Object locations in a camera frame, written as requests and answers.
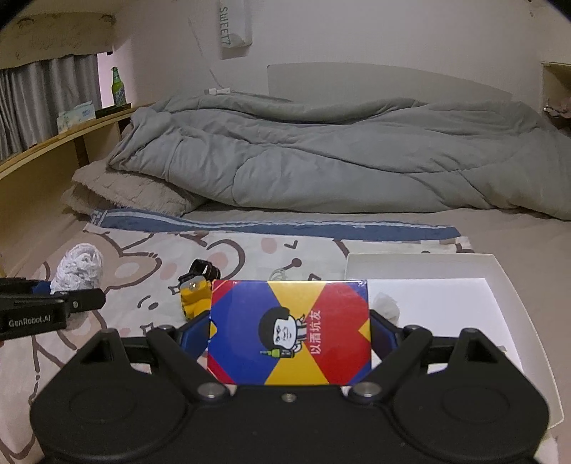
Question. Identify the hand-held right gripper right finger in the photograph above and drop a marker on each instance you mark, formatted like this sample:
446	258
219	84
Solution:
380	332

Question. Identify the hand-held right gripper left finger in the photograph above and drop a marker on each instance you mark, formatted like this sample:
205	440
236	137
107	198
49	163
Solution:
198	331

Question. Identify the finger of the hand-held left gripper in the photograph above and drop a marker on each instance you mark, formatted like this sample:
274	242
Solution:
84	301
26	285

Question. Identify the white tissue wad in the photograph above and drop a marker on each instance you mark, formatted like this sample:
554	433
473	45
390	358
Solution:
76	267

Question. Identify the colourful card box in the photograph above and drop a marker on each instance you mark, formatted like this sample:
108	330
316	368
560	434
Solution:
267	321

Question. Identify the white shallow cardboard box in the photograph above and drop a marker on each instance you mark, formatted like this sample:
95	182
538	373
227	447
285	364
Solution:
446	303

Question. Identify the bear printed blanket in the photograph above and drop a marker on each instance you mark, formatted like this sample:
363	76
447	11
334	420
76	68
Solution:
147	267

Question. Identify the clear plastic clip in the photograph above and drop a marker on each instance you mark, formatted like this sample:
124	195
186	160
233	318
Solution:
280	272

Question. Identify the beige pillow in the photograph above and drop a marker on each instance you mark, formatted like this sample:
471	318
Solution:
125	192

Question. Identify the long wooden bedside shelf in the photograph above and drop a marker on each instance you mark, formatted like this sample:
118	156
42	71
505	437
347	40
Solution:
53	145

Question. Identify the tissue box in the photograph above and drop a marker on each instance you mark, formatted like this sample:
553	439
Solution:
76	118

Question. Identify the grey curtain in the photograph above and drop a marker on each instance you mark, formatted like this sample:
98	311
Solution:
49	102

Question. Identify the grey duvet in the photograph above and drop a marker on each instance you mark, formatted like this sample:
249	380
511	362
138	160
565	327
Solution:
334	151

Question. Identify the green glass bottle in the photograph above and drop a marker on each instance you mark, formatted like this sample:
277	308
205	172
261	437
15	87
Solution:
118	89

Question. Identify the white charger plug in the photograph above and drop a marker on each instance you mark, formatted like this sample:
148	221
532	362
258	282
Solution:
216	91

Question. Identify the beige curtain valance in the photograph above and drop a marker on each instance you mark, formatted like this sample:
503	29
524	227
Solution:
58	38

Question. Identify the pink cloth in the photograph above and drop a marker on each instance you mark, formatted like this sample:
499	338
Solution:
560	108

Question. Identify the wooden bedside niche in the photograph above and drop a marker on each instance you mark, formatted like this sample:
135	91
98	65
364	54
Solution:
555	80

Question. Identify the white wall paper bag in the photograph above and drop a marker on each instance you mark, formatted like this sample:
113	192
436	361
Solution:
234	26

